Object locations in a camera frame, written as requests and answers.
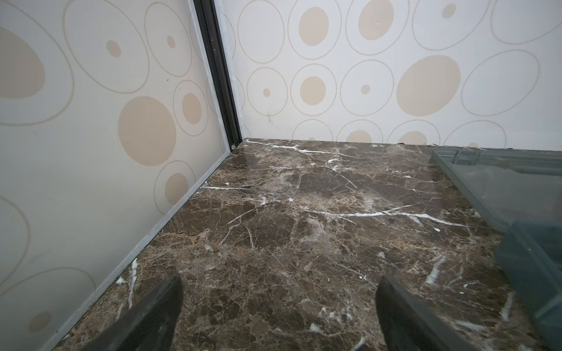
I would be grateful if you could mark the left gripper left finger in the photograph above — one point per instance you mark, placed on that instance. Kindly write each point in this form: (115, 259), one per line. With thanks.
(149, 325)

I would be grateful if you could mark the left black corner post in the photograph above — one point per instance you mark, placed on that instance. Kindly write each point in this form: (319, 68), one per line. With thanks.
(208, 19)

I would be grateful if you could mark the clear plastic organizer box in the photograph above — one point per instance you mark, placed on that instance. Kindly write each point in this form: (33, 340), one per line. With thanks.
(518, 193)

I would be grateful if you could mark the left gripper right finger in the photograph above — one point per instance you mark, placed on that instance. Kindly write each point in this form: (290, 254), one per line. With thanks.
(407, 324)

